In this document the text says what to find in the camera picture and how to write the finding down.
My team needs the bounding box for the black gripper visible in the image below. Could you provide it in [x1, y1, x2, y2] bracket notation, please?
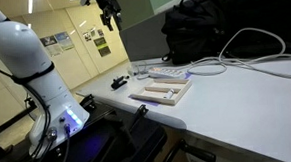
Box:
[94, 0, 124, 33]

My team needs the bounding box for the grey partition panel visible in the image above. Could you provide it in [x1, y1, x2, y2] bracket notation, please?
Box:
[118, 10, 170, 63]

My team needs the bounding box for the small black clip tool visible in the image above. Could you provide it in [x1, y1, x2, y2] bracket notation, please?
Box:
[110, 75, 129, 91]

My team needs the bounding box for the black backpack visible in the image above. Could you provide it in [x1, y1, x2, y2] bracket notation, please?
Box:
[158, 0, 239, 66]

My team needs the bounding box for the wooden tray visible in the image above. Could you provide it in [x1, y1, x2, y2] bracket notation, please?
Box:
[129, 76, 194, 109]

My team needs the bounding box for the black table clamp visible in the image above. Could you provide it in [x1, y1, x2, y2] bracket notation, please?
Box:
[128, 103, 150, 126]
[78, 94, 97, 112]

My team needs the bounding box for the white marker pen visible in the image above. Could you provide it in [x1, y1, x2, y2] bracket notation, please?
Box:
[162, 88, 175, 100]

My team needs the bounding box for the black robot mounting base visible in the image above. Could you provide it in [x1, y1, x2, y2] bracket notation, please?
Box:
[6, 95, 170, 162]

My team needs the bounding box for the green black wall poster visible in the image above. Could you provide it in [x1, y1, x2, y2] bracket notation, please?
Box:
[92, 36, 112, 59]

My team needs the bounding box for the blue wall poster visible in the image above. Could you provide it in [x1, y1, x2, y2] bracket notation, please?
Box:
[54, 30, 76, 52]

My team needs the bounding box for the dark wall poster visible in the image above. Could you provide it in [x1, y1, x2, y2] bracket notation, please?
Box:
[39, 34, 64, 58]

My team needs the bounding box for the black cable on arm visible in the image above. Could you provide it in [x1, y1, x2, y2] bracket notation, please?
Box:
[0, 0, 61, 162]

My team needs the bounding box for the thick white cable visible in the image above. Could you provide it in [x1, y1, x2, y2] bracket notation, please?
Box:
[129, 24, 291, 90]

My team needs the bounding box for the black clamp handle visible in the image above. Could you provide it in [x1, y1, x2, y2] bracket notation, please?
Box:
[158, 136, 218, 162]

